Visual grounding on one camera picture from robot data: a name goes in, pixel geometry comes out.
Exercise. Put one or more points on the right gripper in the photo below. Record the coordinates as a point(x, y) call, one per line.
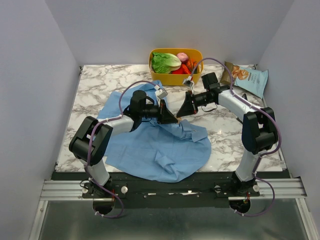
point(194, 101)

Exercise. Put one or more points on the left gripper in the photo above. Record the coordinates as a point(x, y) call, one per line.
point(165, 116)

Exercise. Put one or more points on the blue shirt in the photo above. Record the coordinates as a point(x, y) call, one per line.
point(165, 153)

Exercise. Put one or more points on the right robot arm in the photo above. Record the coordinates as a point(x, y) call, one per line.
point(259, 132)

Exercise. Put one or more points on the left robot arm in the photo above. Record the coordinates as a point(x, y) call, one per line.
point(90, 142)

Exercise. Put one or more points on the yellow plastic basket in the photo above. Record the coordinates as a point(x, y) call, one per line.
point(176, 80)

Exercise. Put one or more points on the red pepper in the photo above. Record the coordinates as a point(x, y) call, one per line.
point(182, 70)

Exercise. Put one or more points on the orange carrots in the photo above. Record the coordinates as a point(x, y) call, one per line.
point(191, 63)

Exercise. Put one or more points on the red onion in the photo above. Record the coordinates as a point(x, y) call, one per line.
point(183, 57)

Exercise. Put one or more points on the green lettuce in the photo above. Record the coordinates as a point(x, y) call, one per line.
point(164, 63)

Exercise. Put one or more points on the blue chip bag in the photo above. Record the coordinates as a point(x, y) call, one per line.
point(249, 79)

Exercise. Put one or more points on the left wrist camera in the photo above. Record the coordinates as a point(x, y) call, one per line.
point(160, 93)

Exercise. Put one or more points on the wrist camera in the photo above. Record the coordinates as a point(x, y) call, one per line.
point(160, 93)
point(189, 82)

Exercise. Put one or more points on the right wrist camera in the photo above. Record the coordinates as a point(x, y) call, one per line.
point(189, 82)

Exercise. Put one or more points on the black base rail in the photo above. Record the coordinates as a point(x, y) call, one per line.
point(200, 190)

